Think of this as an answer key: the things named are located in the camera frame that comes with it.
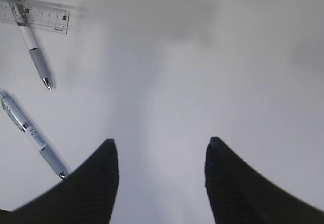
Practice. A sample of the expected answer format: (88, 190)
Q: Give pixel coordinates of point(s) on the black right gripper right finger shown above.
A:
(237, 193)

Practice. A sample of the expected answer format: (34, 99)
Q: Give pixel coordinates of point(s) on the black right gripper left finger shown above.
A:
(86, 196)

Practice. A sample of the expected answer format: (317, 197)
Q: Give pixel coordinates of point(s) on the blue clear grey-grip pen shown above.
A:
(16, 114)

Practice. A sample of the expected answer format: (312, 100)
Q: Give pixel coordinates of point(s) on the grey grip pen on ruler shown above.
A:
(19, 14)

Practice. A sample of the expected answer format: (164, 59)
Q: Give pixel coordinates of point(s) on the clear plastic ruler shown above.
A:
(55, 17)

